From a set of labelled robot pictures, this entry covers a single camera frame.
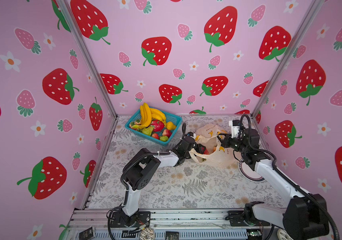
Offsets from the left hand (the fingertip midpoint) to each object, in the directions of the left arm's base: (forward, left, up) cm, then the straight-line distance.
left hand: (205, 148), depth 90 cm
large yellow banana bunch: (+25, +40, +3) cm, 47 cm away
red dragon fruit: (+20, +32, -1) cm, 37 cm away
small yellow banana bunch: (+27, +32, +2) cm, 42 cm away
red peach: (+16, +25, -5) cm, 30 cm away
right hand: (0, -4, +13) cm, 14 cm away
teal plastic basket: (+26, +21, -4) cm, 33 cm away
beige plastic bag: (+4, -1, +7) cm, 8 cm away
